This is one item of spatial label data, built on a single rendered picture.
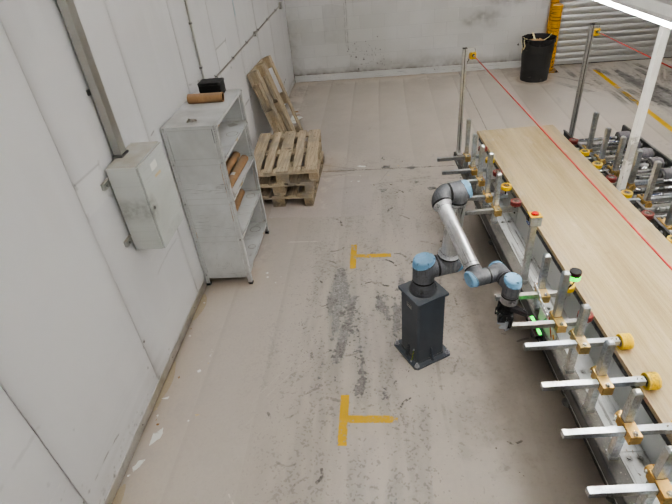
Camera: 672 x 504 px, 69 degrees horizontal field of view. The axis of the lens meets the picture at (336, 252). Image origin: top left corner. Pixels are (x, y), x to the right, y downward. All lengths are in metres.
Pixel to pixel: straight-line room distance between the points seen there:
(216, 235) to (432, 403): 2.29
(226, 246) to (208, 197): 0.50
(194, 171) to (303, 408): 2.04
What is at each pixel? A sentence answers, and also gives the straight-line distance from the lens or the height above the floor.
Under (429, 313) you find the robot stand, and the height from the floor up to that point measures 0.48.
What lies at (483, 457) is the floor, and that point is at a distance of 3.40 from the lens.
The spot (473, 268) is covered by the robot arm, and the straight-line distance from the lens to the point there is 2.73.
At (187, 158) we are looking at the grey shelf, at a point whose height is 1.29.
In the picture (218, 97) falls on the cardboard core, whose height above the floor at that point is 1.60.
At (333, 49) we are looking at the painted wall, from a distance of 10.20.
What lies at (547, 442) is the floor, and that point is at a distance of 3.55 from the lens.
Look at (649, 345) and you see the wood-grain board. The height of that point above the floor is 0.90.
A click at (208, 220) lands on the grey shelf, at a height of 0.71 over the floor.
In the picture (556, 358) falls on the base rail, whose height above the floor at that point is 0.70.
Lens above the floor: 2.84
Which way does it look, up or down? 35 degrees down
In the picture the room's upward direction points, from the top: 6 degrees counter-clockwise
